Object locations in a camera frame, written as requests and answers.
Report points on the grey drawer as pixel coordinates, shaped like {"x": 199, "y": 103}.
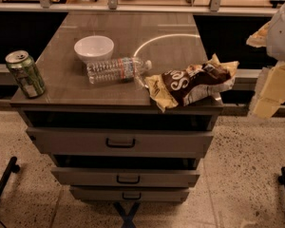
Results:
{"x": 121, "y": 143}
{"x": 166, "y": 194}
{"x": 125, "y": 177}

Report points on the bottom grey drawer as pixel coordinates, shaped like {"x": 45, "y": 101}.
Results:
{"x": 166, "y": 194}

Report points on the middle grey drawer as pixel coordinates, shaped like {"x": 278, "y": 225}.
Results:
{"x": 125, "y": 177}

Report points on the white bowl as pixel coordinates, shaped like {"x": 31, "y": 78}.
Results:
{"x": 94, "y": 48}

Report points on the clear plastic water bottle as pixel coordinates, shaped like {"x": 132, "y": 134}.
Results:
{"x": 117, "y": 70}

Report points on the black left base leg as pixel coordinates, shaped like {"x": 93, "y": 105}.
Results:
{"x": 12, "y": 167}

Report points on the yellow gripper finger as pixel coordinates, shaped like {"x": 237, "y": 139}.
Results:
{"x": 259, "y": 38}
{"x": 270, "y": 91}

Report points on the top grey drawer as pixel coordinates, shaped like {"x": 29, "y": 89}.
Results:
{"x": 121, "y": 143}

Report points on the grey drawer cabinet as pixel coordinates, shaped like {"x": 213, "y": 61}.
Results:
{"x": 168, "y": 40}

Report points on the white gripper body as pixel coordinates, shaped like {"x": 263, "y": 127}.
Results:
{"x": 282, "y": 35}

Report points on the brown chip bag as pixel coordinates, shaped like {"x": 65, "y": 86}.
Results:
{"x": 184, "y": 87}

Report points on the green soda can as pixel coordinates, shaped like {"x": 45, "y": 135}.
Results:
{"x": 26, "y": 74}

